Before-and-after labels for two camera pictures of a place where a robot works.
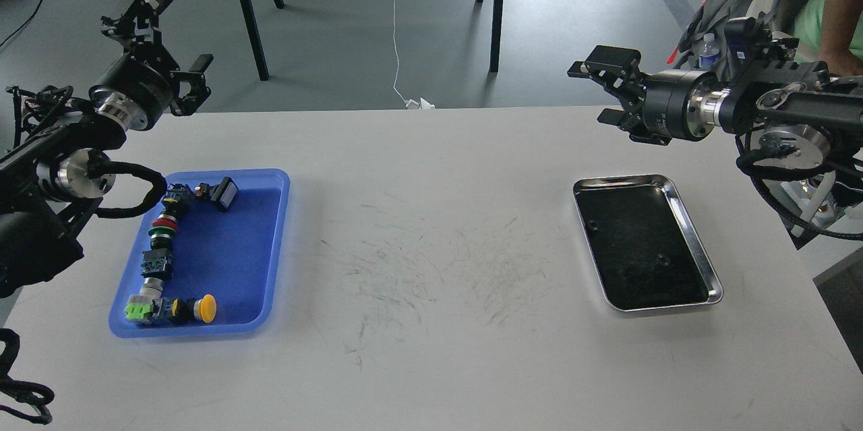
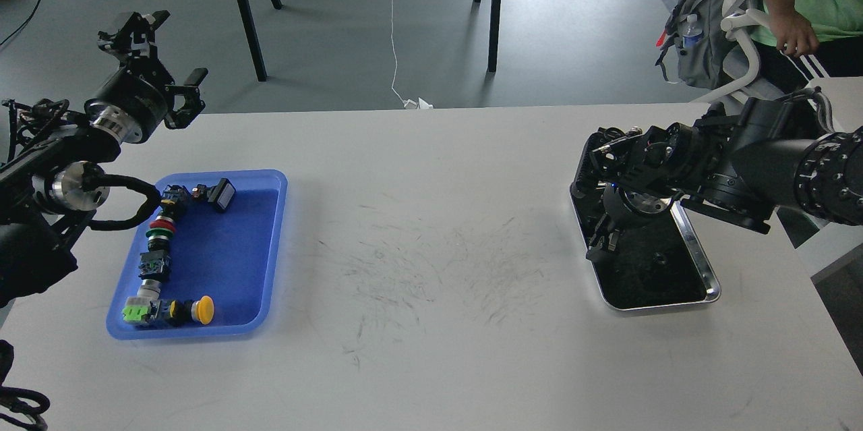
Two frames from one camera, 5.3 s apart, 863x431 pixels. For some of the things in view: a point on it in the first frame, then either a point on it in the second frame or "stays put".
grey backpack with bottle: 702,46 → 694,32
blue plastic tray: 237,256 stays put
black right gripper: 683,104 → 622,208
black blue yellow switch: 177,199 stays put
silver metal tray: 644,247 stays put
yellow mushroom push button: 184,310 stays put
